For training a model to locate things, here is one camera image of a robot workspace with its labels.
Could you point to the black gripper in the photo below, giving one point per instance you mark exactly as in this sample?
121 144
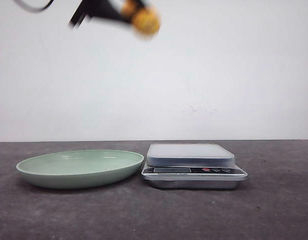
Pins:
97 8

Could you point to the yellow corn piece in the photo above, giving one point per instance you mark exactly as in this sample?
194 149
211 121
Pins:
143 18

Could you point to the light green oval plate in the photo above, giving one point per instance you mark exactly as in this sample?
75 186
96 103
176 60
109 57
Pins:
79 169

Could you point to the silver digital kitchen scale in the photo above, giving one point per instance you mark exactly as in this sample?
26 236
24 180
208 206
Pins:
190 166

